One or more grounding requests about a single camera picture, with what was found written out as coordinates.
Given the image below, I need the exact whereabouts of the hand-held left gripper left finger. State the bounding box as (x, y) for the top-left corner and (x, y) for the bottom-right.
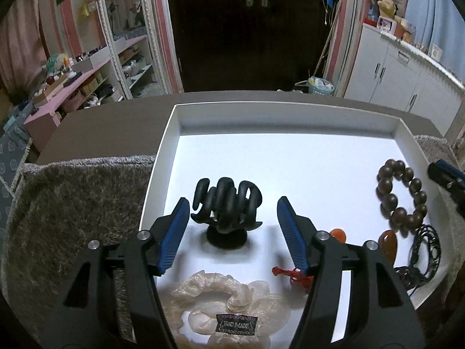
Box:
(38, 196), (191, 349)

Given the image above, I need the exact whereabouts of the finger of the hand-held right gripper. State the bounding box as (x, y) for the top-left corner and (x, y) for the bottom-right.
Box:
(428, 159), (465, 194)

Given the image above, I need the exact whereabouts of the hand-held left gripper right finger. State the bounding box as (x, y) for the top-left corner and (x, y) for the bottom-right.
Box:
(277, 195), (427, 349)

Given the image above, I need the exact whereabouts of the white scrunchie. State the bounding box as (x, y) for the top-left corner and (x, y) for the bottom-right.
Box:
(163, 270), (292, 349)

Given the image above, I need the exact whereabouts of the black hair claw clip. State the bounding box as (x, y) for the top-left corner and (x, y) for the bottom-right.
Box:
(191, 177), (264, 250)

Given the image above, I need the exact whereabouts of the brown wooden bead bracelet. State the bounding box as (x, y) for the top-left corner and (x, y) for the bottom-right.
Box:
(376, 159), (428, 237)

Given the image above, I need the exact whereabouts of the white shallow tray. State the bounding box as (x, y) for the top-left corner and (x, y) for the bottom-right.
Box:
(138, 104), (453, 349)

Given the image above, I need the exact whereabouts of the black braided bracelet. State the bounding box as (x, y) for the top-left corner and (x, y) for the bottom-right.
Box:
(408, 223), (441, 283)

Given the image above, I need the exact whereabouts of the red cord pendant necklace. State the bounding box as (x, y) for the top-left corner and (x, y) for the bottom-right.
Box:
(272, 227), (399, 293)

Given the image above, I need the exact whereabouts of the black scrunchie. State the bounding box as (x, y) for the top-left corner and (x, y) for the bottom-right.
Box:
(394, 266), (431, 294)

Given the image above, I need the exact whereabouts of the grey shaggy rug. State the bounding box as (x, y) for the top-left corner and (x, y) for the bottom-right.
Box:
(5, 134), (460, 349)

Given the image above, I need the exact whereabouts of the white cabinet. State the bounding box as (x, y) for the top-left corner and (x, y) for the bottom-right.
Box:
(343, 22), (465, 139)

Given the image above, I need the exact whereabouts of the small floor basket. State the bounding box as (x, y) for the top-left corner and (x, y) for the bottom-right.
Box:
(307, 76), (335, 97)

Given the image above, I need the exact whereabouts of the pale blue curtain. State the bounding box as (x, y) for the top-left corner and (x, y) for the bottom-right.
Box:
(403, 0), (465, 82)

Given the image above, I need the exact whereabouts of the broom stick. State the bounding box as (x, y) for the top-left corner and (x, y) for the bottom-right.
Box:
(312, 3), (343, 81)

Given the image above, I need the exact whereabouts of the tan plush toy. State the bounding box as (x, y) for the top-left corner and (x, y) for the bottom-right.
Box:
(377, 0), (402, 19)

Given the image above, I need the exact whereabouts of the pink shelf unit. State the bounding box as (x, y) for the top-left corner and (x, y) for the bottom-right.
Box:
(23, 34), (150, 154)

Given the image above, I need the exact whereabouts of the blue patterned cloth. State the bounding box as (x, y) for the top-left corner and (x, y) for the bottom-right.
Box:
(0, 107), (34, 199)

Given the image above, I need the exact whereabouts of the dark double door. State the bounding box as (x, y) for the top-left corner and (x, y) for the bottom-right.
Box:
(165, 0), (341, 94)

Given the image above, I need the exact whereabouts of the white framed standing mirror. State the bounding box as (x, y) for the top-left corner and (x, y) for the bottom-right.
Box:
(95, 0), (176, 99)

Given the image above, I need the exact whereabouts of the pink curtain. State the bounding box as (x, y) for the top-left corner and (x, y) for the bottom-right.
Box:
(0, 0), (50, 96)

